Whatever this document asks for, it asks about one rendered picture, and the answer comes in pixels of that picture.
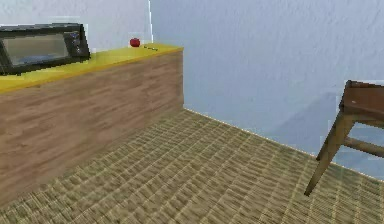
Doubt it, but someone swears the brown wooden stool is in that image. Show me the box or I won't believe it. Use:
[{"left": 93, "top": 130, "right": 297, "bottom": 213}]
[{"left": 303, "top": 79, "right": 384, "bottom": 197}]

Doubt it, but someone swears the wooden counter with yellow top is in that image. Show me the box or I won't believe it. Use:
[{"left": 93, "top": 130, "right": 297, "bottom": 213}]
[{"left": 0, "top": 42, "right": 185, "bottom": 208}]

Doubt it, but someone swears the black microwave oven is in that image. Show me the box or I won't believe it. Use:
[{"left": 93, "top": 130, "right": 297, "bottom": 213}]
[{"left": 0, "top": 22, "right": 92, "bottom": 76}]

